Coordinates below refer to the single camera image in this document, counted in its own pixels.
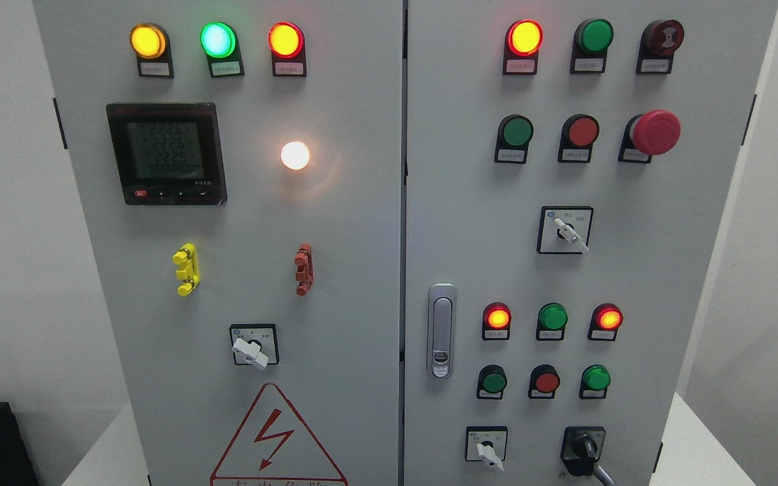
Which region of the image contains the dark red buzzer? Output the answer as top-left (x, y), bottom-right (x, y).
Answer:
top-left (636, 19), bottom-right (685, 75)

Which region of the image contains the red emergency stop mushroom button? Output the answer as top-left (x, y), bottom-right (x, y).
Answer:
top-left (617, 109), bottom-right (681, 163)

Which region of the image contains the red high voltage warning sticker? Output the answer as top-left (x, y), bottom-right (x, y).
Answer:
top-left (209, 383), bottom-right (348, 485)

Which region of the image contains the white selector switch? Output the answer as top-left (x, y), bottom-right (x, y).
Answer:
top-left (464, 425), bottom-right (509, 473)
top-left (537, 206), bottom-right (595, 254)

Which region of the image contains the black rotary knob switch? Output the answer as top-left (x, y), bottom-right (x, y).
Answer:
top-left (560, 427), bottom-right (606, 477)

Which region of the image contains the red lit lamp left door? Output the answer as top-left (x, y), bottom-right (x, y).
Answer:
top-left (268, 22), bottom-right (307, 78)

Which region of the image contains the left grey cabinet door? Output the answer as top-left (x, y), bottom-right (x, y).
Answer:
top-left (34, 1), bottom-right (404, 485)

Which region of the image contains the white selector switch upper right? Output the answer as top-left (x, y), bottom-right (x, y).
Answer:
top-left (537, 206), bottom-right (595, 254)

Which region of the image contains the black digital power meter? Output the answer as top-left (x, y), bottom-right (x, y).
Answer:
top-left (106, 102), bottom-right (228, 205)

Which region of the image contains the green push button lower left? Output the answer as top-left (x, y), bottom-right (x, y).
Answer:
top-left (475, 364), bottom-right (509, 400)

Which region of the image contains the green push button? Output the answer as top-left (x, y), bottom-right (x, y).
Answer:
top-left (475, 364), bottom-right (509, 400)
top-left (579, 364), bottom-right (612, 400)
top-left (494, 114), bottom-right (534, 164)

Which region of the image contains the white selector switch left door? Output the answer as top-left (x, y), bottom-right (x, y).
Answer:
top-left (229, 323), bottom-right (279, 371)

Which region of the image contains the green lamp lower middle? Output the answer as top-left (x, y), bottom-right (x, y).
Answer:
top-left (536, 302), bottom-right (568, 341)

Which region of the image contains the green lit indicator lamp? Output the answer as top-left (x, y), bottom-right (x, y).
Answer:
top-left (200, 22), bottom-right (244, 79)

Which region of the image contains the green unlit lamp top right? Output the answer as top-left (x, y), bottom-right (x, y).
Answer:
top-left (570, 18), bottom-right (615, 74)

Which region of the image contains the green push button lower right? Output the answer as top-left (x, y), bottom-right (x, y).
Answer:
top-left (579, 364), bottom-right (612, 400)

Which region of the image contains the grey cabinet door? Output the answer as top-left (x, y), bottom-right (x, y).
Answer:
top-left (403, 1), bottom-right (778, 485)
top-left (34, 1), bottom-right (404, 485)

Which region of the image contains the red push button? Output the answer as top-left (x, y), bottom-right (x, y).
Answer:
top-left (527, 364), bottom-right (561, 400)
top-left (558, 113), bottom-right (600, 163)

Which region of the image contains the white selector switch bottom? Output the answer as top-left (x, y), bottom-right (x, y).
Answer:
top-left (464, 425), bottom-right (509, 473)

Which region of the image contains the red push button upper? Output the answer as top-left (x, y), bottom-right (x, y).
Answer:
top-left (558, 113), bottom-right (600, 163)

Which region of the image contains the red lit lamp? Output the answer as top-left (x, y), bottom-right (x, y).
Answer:
top-left (502, 19), bottom-right (543, 75)
top-left (482, 302), bottom-right (512, 341)

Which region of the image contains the red push button lower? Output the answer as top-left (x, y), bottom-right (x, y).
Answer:
top-left (527, 364), bottom-right (561, 400)

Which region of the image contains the white lit indicator lamp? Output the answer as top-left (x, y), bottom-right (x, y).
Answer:
top-left (280, 140), bottom-right (311, 170)

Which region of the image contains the red lit lamp lower left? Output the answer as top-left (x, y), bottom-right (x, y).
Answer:
top-left (482, 302), bottom-right (512, 341)

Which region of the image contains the yellow terminal block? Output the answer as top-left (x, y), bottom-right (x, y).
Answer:
top-left (171, 243), bottom-right (201, 296)

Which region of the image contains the right grey cabinet door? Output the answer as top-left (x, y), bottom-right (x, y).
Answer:
top-left (403, 1), bottom-right (778, 485)

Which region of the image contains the yellow indicator lamp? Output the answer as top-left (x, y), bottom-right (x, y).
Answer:
top-left (130, 24), bottom-right (175, 79)

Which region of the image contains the red lamp lower right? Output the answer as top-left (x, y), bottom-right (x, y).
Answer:
top-left (588, 302), bottom-right (623, 342)

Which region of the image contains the red lit lamp top right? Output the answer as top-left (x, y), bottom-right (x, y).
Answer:
top-left (502, 19), bottom-right (543, 75)

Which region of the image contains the red terminal block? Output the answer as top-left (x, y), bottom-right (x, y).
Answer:
top-left (294, 243), bottom-right (315, 296)

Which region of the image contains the green push button upper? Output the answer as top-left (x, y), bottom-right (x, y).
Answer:
top-left (494, 114), bottom-right (534, 164)

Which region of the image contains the silver door lock handle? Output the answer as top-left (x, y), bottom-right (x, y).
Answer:
top-left (426, 283), bottom-right (457, 379)

